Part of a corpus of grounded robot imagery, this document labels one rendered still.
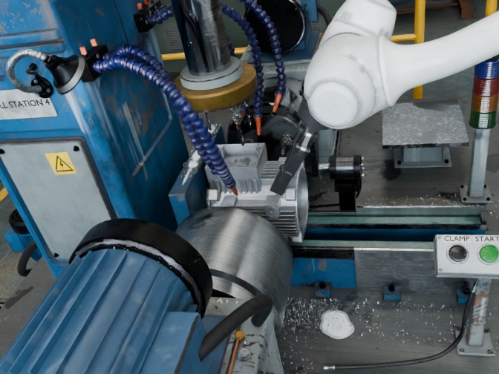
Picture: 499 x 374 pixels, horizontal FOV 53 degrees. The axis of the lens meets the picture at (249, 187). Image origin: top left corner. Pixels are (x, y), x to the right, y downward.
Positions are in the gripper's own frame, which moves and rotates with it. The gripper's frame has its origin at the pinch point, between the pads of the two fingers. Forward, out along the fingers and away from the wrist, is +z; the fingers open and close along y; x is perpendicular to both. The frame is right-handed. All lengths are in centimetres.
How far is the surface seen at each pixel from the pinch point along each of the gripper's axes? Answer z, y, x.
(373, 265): 10.5, 2.0, 27.4
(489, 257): -15.2, 17.5, 35.7
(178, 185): 8.0, 5.9, -19.9
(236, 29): 108, -320, -54
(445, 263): -10.4, 18.1, 30.2
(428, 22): 66, -424, 110
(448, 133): -2, -50, 44
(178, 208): 11.1, 9.0, -18.0
